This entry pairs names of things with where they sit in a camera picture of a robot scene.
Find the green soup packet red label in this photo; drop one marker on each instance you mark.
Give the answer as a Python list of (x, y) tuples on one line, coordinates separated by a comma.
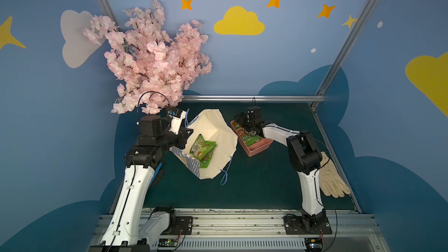
[(247, 138)]

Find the green packet mushroom soup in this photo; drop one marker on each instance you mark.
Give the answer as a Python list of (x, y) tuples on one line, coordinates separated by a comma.
[(205, 160)]

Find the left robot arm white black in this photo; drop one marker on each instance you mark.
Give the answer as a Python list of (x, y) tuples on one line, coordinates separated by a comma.
[(143, 168)]

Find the beige glove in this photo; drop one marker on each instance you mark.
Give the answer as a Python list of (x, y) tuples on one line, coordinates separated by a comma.
[(331, 184)]

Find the pink plastic tray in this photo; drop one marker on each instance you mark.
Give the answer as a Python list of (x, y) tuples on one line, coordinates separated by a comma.
[(255, 149)]

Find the pink cherry blossom tree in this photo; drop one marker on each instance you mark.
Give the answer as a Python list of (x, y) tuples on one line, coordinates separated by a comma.
[(153, 69)]

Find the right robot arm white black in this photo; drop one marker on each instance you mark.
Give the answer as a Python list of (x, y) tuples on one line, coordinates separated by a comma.
[(304, 156)]

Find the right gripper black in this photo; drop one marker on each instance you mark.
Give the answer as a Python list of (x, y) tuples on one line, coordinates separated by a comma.
[(246, 123)]

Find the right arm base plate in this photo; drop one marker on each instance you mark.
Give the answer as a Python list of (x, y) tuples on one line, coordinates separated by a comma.
[(299, 225)]

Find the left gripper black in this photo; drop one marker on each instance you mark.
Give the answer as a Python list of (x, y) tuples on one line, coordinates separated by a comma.
[(185, 134)]

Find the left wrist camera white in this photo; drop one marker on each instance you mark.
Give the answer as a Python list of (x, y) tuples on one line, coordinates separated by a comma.
[(176, 117)]

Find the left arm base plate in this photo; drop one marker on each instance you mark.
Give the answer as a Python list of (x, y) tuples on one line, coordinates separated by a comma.
[(184, 224)]

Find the horizontal aluminium frame bar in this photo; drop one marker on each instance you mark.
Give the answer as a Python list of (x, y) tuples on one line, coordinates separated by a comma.
[(246, 99)]

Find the aluminium rail base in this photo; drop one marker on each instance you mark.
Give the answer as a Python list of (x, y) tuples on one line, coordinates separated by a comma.
[(262, 230)]

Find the green soup packet yellow corn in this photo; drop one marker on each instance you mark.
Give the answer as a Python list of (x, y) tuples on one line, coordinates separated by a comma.
[(201, 146)]

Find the cream checkered paper bag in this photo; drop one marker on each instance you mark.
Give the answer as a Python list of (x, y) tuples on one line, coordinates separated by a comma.
[(211, 124)]

